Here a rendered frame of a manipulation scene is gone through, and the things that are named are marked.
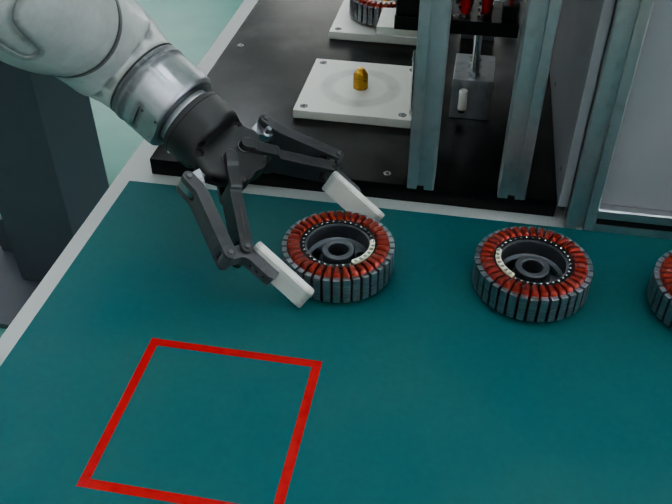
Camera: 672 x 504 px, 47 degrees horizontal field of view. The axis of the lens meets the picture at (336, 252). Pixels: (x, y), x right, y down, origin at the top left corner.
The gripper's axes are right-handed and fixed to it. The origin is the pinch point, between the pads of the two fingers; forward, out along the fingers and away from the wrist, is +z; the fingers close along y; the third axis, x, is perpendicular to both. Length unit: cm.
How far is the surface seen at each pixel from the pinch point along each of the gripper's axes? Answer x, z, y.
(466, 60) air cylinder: 2.7, -4.5, -36.4
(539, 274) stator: 9.7, 16.0, -6.8
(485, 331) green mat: 6.3, 15.4, 0.4
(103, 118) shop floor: -143, -90, -98
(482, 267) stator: 7.8, 11.5, -4.2
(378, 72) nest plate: -6.9, -12.8, -35.0
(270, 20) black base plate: -20, -33, -44
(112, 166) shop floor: -131, -70, -79
